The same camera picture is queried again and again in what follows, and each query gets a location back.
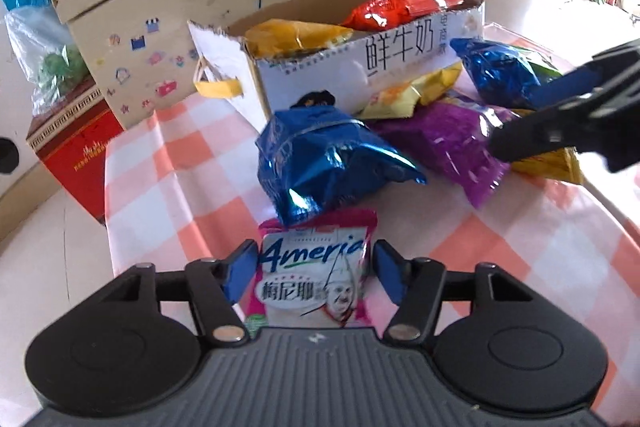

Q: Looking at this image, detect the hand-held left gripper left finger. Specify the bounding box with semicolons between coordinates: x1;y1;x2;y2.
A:
100;238;258;344

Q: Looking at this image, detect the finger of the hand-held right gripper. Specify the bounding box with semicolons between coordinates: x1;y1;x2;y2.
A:
487;79;640;174
527;39;640;112

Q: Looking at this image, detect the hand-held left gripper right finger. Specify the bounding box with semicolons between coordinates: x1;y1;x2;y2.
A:
372;238;536;343

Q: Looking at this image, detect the pink white snack packet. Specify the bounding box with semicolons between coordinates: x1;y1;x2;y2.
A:
239;208;378;330

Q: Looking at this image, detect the blue foil snack bag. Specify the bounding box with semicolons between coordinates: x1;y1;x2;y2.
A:
450;38;556;110
256;92;428;228

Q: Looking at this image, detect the purple snack bag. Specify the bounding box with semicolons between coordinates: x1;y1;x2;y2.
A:
370;99;521;210

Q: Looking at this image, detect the orange red snack bag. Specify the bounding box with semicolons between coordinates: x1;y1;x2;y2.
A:
340;0;466;32

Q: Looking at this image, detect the white cardboard box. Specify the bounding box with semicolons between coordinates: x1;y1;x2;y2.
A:
187;0;486;130

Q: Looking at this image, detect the golden yellow snack bag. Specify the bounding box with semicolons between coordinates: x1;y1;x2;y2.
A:
243;19;356;58

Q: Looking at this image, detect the green snack packet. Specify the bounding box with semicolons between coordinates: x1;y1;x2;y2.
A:
520;59;563;82

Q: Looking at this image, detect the yellow snack packet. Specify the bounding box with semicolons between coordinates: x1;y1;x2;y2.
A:
510;147;586;186

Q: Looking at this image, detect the orange white checkered tablecloth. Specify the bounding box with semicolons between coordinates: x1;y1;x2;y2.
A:
102;22;640;427

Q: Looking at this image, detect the yellow printed chip bag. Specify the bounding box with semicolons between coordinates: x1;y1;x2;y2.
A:
360;62;463;120

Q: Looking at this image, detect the red gift box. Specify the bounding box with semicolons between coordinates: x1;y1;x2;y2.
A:
25;74;126;228

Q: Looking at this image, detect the clear plastic bag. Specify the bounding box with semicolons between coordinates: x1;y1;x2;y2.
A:
5;4;96;118

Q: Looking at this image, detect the black wall decal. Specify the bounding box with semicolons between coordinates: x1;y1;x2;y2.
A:
0;137;21;172

